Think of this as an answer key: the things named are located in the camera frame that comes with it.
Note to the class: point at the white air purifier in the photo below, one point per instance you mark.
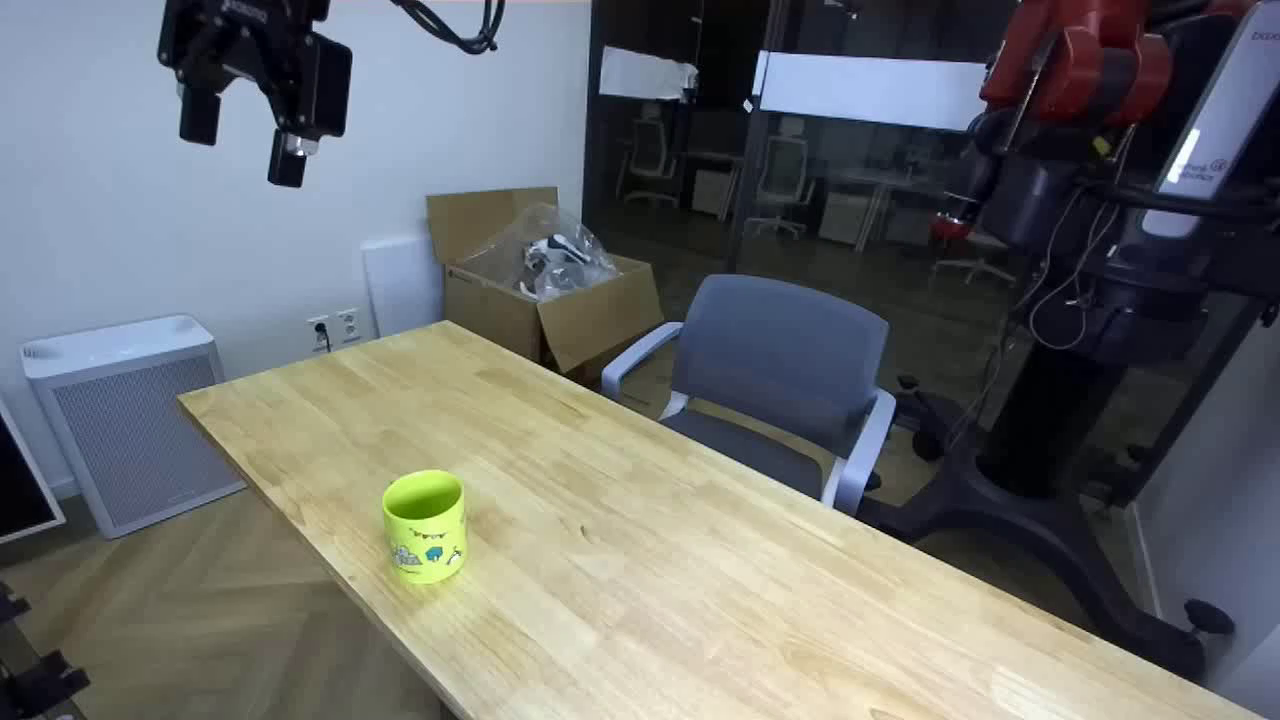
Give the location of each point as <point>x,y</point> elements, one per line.
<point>114,411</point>

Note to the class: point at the red black pedestal robot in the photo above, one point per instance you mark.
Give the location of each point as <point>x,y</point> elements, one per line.
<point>1125,155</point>

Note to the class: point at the open cardboard box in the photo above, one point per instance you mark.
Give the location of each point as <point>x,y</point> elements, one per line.
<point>535,277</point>

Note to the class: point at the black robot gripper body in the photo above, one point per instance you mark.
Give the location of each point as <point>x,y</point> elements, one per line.
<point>273,46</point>

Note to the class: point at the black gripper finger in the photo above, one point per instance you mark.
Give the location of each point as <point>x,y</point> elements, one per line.
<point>289,156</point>
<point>198,117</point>

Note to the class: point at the grey office chair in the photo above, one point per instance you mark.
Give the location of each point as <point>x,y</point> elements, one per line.
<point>777,376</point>

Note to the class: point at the white wall outlet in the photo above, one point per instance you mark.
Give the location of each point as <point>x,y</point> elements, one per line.
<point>334,330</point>

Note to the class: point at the green plastic mug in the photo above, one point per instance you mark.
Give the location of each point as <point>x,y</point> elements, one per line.
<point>426,526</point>

